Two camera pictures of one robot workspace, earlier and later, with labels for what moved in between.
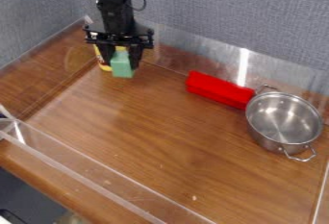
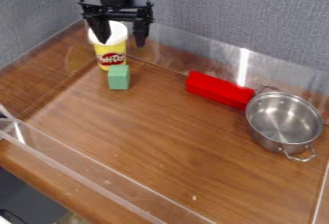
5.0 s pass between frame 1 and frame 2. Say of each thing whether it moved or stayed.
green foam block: moved
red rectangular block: stayed
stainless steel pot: stayed
